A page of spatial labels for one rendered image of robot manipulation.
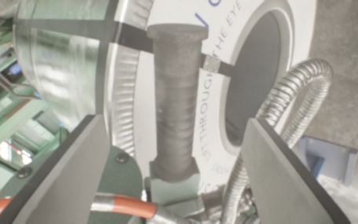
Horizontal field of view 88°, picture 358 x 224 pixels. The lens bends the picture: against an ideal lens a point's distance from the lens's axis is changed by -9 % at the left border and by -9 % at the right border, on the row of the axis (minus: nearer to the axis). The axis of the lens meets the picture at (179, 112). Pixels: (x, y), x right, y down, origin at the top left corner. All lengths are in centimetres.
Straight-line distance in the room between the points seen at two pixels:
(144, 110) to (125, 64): 9
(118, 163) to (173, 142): 9
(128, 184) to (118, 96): 15
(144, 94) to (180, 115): 21
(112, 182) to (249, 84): 94
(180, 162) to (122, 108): 18
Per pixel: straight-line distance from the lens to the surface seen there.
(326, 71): 22
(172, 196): 22
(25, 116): 526
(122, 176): 23
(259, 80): 106
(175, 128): 16
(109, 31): 32
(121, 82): 32
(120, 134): 35
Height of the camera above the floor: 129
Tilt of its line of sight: 20 degrees down
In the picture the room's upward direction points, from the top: 137 degrees counter-clockwise
